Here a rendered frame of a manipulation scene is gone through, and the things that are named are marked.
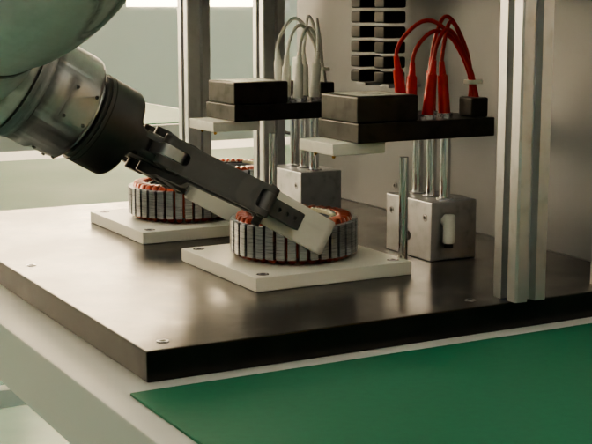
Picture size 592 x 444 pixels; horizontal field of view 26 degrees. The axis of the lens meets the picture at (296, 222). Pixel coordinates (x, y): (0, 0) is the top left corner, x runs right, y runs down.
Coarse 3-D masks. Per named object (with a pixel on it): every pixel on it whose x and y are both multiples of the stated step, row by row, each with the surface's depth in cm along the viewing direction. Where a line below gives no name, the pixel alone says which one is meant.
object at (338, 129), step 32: (352, 96) 111; (384, 96) 111; (416, 96) 113; (320, 128) 116; (352, 128) 111; (384, 128) 111; (416, 128) 113; (448, 128) 115; (480, 128) 116; (416, 160) 120; (448, 160) 116; (448, 192) 117
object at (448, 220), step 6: (444, 216) 115; (450, 216) 115; (444, 222) 115; (450, 222) 115; (444, 228) 115; (450, 228) 115; (444, 234) 115; (450, 234) 115; (444, 240) 115; (450, 240) 115; (444, 246) 115; (450, 246) 115
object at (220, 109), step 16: (224, 80) 134; (240, 80) 134; (256, 80) 134; (272, 80) 134; (224, 96) 133; (240, 96) 132; (256, 96) 132; (272, 96) 133; (208, 112) 137; (224, 112) 133; (240, 112) 131; (256, 112) 132; (272, 112) 133; (288, 112) 134; (304, 112) 135; (320, 112) 136; (208, 128) 132; (224, 128) 131; (240, 128) 132; (256, 128) 133; (304, 128) 139; (304, 160) 139
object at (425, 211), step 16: (416, 192) 120; (416, 208) 117; (432, 208) 115; (448, 208) 116; (464, 208) 116; (416, 224) 117; (432, 224) 115; (464, 224) 117; (416, 240) 117; (432, 240) 115; (464, 240) 117; (416, 256) 118; (432, 256) 116; (448, 256) 116; (464, 256) 117
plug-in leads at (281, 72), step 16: (304, 32) 136; (320, 32) 139; (288, 48) 137; (304, 48) 140; (320, 48) 140; (288, 64) 137; (304, 64) 140; (320, 64) 137; (288, 80) 137; (304, 80) 140; (320, 80) 142; (288, 96) 138; (304, 96) 140; (320, 96) 141
